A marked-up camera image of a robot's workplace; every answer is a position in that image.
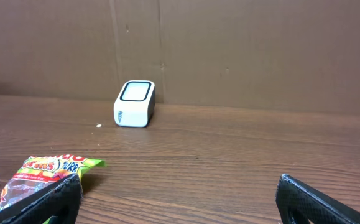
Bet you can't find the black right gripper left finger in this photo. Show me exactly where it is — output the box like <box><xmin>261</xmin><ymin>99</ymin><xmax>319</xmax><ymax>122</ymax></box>
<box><xmin>0</xmin><ymin>174</ymin><xmax>83</xmax><ymax>224</ymax></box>

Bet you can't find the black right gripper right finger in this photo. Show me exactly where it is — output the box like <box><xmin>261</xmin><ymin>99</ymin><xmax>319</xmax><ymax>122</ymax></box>
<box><xmin>275</xmin><ymin>174</ymin><xmax>360</xmax><ymax>224</ymax></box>

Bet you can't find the colourful gummy candy bag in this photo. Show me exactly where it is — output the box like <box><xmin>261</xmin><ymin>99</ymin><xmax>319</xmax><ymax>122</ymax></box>
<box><xmin>0</xmin><ymin>154</ymin><xmax>105</xmax><ymax>211</ymax></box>

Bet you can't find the white barcode scanner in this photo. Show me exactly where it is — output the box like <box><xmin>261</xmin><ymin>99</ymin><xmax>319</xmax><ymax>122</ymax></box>
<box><xmin>113</xmin><ymin>80</ymin><xmax>155</xmax><ymax>128</ymax></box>

